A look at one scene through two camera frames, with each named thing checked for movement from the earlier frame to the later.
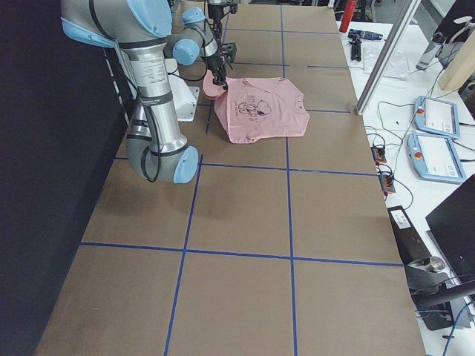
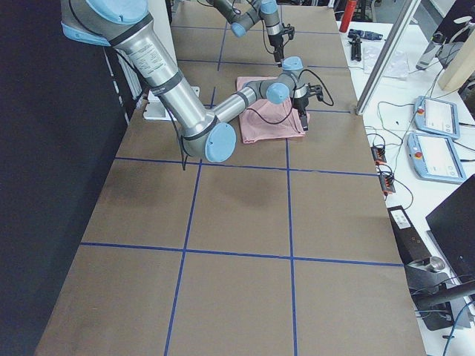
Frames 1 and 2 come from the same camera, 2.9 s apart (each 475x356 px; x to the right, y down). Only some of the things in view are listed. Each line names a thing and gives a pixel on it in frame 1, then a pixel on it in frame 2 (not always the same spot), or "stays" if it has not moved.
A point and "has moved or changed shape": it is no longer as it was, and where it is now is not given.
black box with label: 410,246 stays
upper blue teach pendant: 436,116 stays
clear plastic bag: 397,65 stays
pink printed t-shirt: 251,108 has moved or changed shape
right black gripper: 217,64 → 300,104
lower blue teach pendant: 434,158 stays
